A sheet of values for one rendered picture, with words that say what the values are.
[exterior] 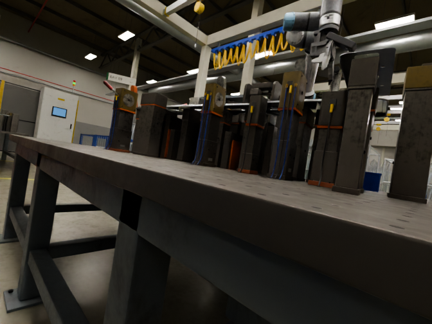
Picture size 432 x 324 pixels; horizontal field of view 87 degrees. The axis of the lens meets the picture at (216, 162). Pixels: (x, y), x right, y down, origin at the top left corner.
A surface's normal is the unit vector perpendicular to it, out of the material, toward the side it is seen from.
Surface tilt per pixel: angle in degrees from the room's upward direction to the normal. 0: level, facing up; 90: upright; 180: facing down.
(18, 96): 90
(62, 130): 90
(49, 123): 90
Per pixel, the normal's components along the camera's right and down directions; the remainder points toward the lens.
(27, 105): 0.72, 0.11
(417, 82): -0.57, -0.09
